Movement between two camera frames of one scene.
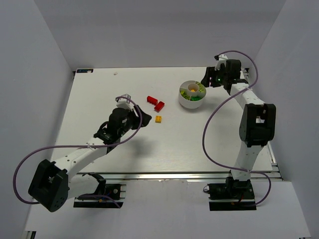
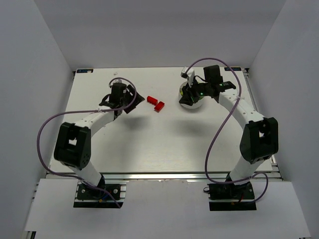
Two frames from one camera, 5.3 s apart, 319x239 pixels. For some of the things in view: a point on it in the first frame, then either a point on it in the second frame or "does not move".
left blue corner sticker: x=84 y=70 does not move
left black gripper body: x=137 y=117 to x=133 y=100
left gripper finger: x=144 y=115 to x=139 y=98
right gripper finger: x=207 y=80 to x=187 y=93
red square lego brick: x=159 y=107 does not move
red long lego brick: x=152 y=100 does not move
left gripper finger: x=145 y=120 to x=138 y=99
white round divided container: x=191 y=88 does not move
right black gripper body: x=209 y=77 to x=187 y=94
